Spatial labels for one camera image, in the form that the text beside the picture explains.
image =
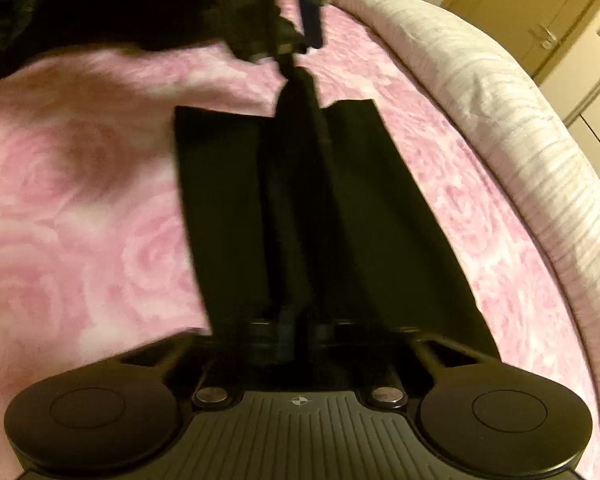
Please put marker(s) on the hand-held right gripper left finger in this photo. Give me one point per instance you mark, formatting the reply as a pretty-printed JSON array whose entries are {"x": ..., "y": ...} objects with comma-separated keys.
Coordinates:
[{"x": 283, "y": 341}]

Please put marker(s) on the pink rose print blanket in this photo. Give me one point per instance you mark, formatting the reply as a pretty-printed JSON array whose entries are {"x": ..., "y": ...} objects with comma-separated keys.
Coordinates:
[{"x": 90, "y": 210}]

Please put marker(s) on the white striped quilt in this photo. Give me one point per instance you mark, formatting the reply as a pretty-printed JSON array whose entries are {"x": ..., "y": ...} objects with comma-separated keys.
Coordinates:
[{"x": 520, "y": 125}]

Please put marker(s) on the black pants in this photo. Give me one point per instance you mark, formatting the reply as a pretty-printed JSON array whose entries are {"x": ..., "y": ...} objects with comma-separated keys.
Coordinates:
[{"x": 300, "y": 220}]

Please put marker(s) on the person's left forearm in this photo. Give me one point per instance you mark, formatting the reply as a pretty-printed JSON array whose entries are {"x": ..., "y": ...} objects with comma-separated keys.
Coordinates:
[{"x": 95, "y": 15}]

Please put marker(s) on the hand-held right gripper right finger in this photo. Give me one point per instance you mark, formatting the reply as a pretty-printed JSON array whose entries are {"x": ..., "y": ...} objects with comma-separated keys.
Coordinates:
[{"x": 345, "y": 333}]

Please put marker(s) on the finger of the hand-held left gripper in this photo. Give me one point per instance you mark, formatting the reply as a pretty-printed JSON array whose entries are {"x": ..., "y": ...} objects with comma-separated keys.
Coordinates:
[{"x": 312, "y": 22}]

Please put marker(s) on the olive wooden door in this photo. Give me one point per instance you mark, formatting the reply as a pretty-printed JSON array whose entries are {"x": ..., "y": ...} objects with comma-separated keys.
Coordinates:
[{"x": 545, "y": 25}]

